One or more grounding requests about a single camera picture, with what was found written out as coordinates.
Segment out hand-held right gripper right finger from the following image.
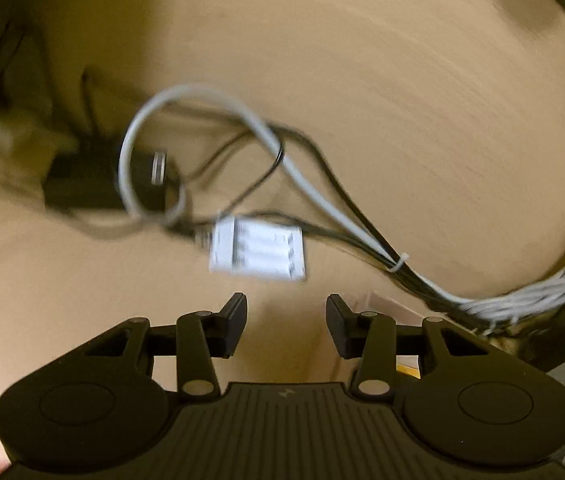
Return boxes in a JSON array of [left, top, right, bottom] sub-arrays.
[[326, 294, 485, 401]]

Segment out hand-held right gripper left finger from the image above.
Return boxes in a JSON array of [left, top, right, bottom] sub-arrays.
[[82, 292, 248, 401]]

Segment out white usb hub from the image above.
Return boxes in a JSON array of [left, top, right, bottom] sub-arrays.
[[210, 215, 308, 283]]

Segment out black power adapter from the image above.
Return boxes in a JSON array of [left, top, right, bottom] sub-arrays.
[[42, 150, 183, 211]]

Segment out black cable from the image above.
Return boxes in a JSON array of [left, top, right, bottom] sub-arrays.
[[182, 125, 463, 311]]

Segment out bundle of white cables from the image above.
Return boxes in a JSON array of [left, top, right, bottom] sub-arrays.
[[457, 235, 565, 336]]

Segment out white and black cables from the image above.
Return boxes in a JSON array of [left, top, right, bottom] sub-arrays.
[[119, 85, 468, 306]]

